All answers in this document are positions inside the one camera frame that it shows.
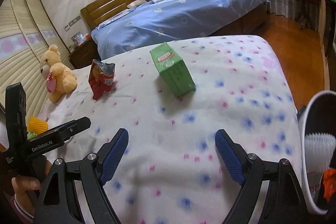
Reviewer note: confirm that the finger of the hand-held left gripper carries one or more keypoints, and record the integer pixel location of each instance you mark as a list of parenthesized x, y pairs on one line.
[(78, 122), (69, 132)]

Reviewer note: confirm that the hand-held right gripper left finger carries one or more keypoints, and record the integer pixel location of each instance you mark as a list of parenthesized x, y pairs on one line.
[(115, 154)]

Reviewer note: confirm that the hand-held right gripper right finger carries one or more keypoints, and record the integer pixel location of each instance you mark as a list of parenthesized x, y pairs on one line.
[(229, 157)]

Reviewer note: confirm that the white bin with black liner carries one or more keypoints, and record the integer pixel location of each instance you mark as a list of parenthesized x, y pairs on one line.
[(305, 134)]

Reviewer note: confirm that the green cardboard box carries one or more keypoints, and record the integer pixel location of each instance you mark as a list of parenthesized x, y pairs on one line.
[(173, 69)]

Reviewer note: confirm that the person's left forearm pink sleeve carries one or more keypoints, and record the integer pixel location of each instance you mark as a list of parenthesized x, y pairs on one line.
[(23, 211)]

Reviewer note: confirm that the person's left hand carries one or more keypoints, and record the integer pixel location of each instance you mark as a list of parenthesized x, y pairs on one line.
[(26, 184)]

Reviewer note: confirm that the yellow foam fruit net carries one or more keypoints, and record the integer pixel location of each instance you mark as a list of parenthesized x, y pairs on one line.
[(38, 124)]

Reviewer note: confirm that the red snack packet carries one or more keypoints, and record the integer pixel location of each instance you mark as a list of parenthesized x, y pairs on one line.
[(101, 79)]

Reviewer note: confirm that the beige teddy bear pink heart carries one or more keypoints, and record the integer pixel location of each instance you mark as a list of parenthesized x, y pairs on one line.
[(59, 74)]

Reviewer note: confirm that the wooden nightstand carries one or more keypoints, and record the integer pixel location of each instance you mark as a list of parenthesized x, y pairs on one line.
[(82, 54)]

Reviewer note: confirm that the white floral bed sheet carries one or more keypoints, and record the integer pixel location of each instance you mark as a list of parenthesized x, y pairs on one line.
[(183, 98)]

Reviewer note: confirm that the framed photo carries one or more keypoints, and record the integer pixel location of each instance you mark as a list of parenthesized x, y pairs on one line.
[(78, 38)]

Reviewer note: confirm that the cream sliding wardrobe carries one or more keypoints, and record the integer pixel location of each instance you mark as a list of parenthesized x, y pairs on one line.
[(26, 37)]

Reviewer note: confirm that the white ribbed plastic container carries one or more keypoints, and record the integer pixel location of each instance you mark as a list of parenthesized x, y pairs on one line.
[(320, 153)]

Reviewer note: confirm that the orange wrapper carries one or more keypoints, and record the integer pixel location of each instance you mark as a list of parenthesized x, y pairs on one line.
[(330, 183)]

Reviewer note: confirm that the pink pillow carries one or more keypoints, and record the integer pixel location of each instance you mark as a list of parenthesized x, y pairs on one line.
[(136, 3)]

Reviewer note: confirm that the blue bed with headboard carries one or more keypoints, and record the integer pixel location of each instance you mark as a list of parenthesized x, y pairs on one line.
[(183, 16)]

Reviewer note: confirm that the dark wooden desk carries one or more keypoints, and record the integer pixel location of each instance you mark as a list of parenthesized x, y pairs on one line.
[(328, 29)]

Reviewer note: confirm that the wall socket panel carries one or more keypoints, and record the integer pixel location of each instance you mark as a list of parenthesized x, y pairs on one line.
[(72, 24)]

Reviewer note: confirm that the wooden bed frame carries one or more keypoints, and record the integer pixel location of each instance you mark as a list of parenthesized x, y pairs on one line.
[(105, 8)]

